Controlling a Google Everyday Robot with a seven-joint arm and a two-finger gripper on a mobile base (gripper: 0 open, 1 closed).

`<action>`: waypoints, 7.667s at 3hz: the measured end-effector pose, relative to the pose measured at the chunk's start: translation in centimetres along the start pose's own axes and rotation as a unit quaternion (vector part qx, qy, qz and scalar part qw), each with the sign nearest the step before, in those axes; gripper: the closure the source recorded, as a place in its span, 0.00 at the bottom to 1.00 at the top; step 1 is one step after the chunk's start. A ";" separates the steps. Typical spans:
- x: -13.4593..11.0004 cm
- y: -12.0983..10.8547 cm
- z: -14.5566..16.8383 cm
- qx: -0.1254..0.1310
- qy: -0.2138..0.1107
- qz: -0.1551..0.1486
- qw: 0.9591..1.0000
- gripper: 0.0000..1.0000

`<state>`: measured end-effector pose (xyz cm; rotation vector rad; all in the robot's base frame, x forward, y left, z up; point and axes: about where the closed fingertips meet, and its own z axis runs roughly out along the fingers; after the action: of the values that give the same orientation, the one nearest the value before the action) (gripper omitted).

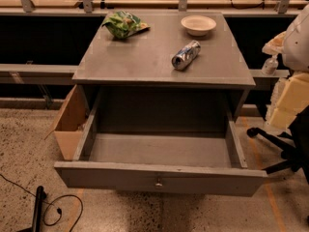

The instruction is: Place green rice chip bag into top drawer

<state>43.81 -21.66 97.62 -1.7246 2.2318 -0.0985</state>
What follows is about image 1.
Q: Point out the metal drawer knob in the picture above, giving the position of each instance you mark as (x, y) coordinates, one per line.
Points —
(158, 184)

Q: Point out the black stand leg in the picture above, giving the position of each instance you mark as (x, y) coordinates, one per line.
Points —
(37, 214)

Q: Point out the blue silver soda can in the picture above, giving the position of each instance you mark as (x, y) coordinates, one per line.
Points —
(186, 55)

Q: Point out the open grey top drawer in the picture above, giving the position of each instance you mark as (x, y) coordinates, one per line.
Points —
(209, 164)

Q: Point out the white bowl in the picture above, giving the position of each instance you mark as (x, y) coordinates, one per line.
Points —
(198, 25)

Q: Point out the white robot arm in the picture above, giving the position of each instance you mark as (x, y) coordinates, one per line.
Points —
(290, 95)

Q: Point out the hand sanitizer bottle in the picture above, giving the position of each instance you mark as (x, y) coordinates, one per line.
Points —
(270, 65)

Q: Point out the black office chair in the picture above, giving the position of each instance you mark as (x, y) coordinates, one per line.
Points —
(294, 146)

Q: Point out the grey cabinet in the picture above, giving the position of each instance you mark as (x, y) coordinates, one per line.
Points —
(143, 93)

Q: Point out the cardboard box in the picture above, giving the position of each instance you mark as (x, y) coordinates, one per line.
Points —
(68, 124)

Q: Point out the green rice chip bag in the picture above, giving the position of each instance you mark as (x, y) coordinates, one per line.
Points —
(123, 24)

